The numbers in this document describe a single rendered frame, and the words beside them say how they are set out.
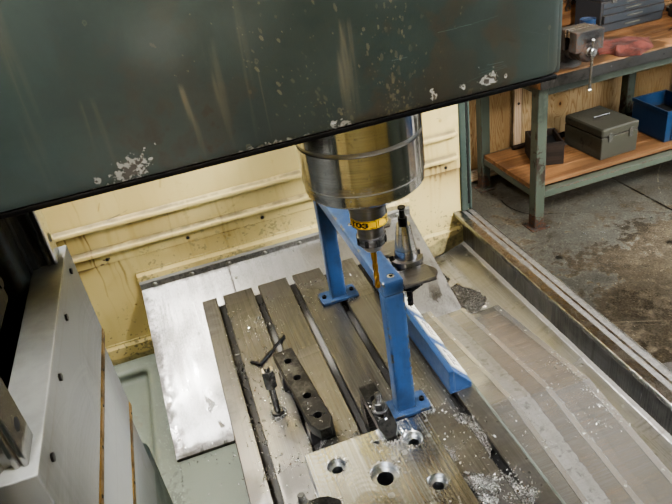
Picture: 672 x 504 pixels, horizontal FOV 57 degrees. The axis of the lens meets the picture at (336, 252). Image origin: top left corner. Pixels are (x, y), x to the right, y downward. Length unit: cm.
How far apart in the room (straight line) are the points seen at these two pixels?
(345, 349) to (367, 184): 79
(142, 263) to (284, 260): 43
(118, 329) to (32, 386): 131
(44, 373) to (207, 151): 33
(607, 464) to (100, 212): 142
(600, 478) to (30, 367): 109
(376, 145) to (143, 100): 26
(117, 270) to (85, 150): 136
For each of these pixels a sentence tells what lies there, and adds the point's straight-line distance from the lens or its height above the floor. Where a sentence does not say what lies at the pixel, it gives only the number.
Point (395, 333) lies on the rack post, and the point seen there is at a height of 111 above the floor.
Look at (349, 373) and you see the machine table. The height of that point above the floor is 90.
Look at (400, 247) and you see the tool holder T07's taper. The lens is 114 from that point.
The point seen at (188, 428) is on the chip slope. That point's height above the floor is 66.
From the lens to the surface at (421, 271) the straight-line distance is 114.
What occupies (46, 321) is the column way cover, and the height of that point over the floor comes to 141.
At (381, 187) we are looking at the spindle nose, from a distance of 74.
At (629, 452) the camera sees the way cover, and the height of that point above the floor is 72.
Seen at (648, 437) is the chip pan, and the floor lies 67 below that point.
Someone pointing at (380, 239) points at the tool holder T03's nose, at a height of 142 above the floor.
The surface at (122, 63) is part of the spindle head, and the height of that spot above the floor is 173.
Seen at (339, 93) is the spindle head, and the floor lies 166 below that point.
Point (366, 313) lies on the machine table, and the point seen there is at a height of 90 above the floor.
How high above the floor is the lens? 185
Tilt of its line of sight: 31 degrees down
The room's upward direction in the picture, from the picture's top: 9 degrees counter-clockwise
